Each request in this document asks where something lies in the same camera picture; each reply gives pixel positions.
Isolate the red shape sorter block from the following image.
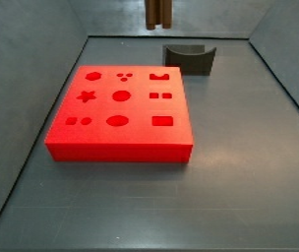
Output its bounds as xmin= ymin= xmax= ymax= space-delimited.
xmin=44 ymin=65 xmax=193 ymax=163

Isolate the dark grey curved holder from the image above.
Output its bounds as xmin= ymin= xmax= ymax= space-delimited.
xmin=163 ymin=44 xmax=216 ymax=76

